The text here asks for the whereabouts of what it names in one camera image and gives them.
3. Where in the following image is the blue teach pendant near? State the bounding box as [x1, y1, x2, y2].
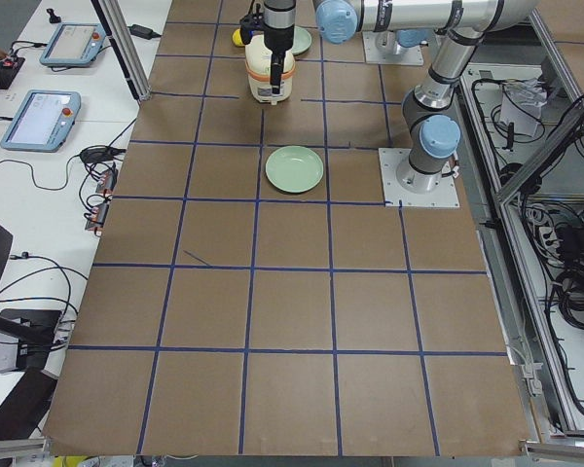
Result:
[0, 90, 82, 153]

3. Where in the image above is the yellow toy potato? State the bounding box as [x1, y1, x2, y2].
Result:
[232, 28, 244, 48]

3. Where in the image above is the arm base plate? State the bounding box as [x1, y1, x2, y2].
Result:
[363, 29, 427, 66]
[379, 148, 460, 209]

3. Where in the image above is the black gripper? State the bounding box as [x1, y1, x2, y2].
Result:
[263, 0, 296, 95]

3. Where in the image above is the white rice cooker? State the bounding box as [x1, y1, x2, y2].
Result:
[244, 34, 296, 105]

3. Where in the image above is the green plate near arm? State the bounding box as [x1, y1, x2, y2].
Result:
[291, 26, 312, 56]
[266, 146, 324, 194]

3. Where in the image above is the blue teach pendant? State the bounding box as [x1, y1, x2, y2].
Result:
[39, 23, 106, 67]
[0, 90, 82, 153]

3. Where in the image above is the blue teach pendant far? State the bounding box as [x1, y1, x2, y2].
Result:
[39, 23, 106, 67]

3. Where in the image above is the black power adapter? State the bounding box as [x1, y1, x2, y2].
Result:
[128, 24, 161, 40]

